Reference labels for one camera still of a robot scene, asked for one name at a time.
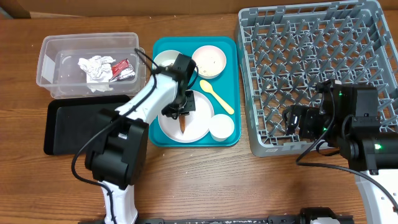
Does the yellow plastic spoon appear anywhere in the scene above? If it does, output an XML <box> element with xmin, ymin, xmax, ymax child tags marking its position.
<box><xmin>200</xmin><ymin>80</ymin><xmax>234</xmax><ymax>115</ymax></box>

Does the clear plastic bin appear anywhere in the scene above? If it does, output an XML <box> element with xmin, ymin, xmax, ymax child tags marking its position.
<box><xmin>36</xmin><ymin>32</ymin><xmax>146</xmax><ymax>99</ymax></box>

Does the white round plate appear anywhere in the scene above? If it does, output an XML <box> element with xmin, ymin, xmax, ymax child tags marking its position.
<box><xmin>158</xmin><ymin>90</ymin><xmax>215</xmax><ymax>143</ymax></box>

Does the grey dishwasher rack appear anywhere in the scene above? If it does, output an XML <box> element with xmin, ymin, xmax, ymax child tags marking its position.
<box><xmin>236</xmin><ymin>1</ymin><xmax>397</xmax><ymax>157</ymax></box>

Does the teal plastic tray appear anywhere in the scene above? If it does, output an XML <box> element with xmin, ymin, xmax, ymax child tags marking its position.
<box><xmin>149</xmin><ymin>37</ymin><xmax>241</xmax><ymax>147</ymax></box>

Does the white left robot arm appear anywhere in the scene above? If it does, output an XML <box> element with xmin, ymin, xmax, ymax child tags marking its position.
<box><xmin>83</xmin><ymin>54</ymin><xmax>197</xmax><ymax>223</ymax></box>

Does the white napkin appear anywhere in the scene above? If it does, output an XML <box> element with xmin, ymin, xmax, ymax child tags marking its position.
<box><xmin>78</xmin><ymin>55</ymin><xmax>116</xmax><ymax>93</ymax></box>

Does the white bowl with food scraps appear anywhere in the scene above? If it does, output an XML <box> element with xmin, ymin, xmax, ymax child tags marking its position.
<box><xmin>154</xmin><ymin>50</ymin><xmax>180</xmax><ymax>67</ymax></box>

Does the red foil wrapper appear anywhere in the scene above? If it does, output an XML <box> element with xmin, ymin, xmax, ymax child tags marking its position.
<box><xmin>109</xmin><ymin>59</ymin><xmax>136</xmax><ymax>82</ymax></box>

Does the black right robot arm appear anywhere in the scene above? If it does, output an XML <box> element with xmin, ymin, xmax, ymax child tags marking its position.
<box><xmin>282</xmin><ymin>79</ymin><xmax>397</xmax><ymax>223</ymax></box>

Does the pink empty bowl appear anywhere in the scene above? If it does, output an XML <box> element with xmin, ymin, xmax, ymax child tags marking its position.
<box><xmin>192</xmin><ymin>45</ymin><xmax>226</xmax><ymax>79</ymax></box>

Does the white plastic cup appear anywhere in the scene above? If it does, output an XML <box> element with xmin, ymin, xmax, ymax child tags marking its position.
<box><xmin>209</xmin><ymin>114</ymin><xmax>234</xmax><ymax>142</ymax></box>

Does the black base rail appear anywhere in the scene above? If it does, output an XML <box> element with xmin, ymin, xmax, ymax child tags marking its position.
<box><xmin>77</xmin><ymin>207</ymin><xmax>355</xmax><ymax>224</ymax></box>

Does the brown sausage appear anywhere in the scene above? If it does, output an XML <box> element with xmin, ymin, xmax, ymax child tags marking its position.
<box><xmin>178</xmin><ymin>115</ymin><xmax>186</xmax><ymax>134</ymax></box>

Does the black tray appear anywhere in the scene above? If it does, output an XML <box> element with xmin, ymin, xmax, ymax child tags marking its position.
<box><xmin>44</xmin><ymin>95</ymin><xmax>130</xmax><ymax>155</ymax></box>

